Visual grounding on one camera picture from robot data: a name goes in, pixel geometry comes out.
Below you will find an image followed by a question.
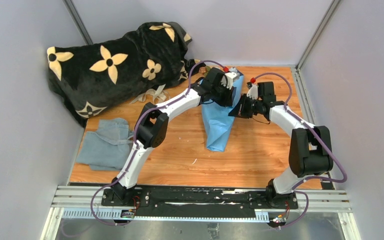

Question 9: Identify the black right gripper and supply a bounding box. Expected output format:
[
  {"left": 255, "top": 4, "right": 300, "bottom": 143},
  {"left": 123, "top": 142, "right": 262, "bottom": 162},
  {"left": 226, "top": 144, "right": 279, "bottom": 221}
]
[{"left": 229, "top": 93, "right": 264, "bottom": 119}]

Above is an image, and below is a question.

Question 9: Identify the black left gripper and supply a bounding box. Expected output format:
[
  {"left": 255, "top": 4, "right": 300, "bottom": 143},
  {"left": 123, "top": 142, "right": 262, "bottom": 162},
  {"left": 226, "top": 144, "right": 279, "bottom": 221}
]
[{"left": 211, "top": 82, "right": 235, "bottom": 109}]

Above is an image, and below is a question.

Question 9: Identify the orange fake flower stem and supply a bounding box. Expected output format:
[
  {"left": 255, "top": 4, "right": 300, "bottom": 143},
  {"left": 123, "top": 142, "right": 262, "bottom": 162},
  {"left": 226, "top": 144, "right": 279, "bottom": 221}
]
[{"left": 199, "top": 66, "right": 211, "bottom": 76}]

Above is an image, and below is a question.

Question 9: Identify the blue wrapping paper sheet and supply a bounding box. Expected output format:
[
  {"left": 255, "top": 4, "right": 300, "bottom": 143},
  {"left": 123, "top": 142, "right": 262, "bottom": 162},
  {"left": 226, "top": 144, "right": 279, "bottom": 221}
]
[{"left": 201, "top": 67, "right": 244, "bottom": 152}]

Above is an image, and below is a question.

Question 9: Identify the beige ribbon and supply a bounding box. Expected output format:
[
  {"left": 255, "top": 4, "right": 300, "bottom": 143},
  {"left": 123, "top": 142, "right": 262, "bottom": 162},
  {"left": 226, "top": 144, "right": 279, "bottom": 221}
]
[{"left": 130, "top": 84, "right": 170, "bottom": 104}]

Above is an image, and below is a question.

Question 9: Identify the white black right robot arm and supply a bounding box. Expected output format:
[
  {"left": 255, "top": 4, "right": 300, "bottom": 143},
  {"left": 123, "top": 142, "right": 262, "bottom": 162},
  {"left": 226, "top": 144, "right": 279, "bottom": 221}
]
[{"left": 229, "top": 81, "right": 334, "bottom": 209}]

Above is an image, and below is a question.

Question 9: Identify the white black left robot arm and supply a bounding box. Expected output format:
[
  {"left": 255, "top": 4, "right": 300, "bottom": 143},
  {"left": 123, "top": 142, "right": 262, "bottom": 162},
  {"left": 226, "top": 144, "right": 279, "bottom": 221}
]
[{"left": 110, "top": 67, "right": 240, "bottom": 207}]

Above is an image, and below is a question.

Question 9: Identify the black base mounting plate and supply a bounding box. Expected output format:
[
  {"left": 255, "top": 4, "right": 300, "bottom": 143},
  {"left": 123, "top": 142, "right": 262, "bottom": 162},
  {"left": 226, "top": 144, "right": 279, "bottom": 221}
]
[{"left": 101, "top": 185, "right": 298, "bottom": 219}]

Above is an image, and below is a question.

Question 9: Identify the light blue denim cloth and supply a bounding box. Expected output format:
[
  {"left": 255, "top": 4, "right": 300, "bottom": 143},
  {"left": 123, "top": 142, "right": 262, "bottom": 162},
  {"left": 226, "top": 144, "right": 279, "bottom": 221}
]
[{"left": 76, "top": 118, "right": 133, "bottom": 171}]

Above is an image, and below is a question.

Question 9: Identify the black floral blanket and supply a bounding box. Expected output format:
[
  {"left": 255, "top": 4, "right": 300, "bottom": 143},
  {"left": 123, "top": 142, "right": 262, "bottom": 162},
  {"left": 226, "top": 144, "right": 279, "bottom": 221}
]
[{"left": 46, "top": 21, "right": 205, "bottom": 127}]

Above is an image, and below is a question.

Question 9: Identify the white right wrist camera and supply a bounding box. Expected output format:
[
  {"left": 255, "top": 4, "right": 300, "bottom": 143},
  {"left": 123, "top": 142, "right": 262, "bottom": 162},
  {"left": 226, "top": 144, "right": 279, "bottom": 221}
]
[{"left": 246, "top": 82, "right": 259, "bottom": 100}]

